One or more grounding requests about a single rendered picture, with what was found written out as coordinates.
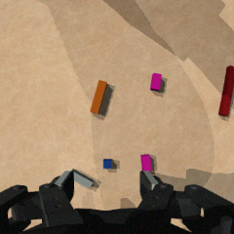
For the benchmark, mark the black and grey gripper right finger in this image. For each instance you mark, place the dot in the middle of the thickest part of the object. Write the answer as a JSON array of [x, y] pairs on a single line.
[[154, 209]]

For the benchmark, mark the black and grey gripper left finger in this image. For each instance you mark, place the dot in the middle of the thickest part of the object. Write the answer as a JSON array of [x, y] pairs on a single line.
[[26, 206]]

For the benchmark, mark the red rod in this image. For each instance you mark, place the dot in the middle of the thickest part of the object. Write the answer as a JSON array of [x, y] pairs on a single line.
[[227, 91]]

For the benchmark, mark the small magenta block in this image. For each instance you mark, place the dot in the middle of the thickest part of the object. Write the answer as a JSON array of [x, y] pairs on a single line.
[[145, 162], [155, 82]]

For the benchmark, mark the orange rod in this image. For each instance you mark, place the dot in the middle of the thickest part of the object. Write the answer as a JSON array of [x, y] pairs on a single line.
[[101, 86]]

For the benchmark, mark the small blue cube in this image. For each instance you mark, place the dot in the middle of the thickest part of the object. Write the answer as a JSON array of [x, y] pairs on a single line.
[[107, 163]]

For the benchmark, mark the grey rod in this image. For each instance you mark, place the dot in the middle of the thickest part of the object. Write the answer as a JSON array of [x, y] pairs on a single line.
[[82, 179]]

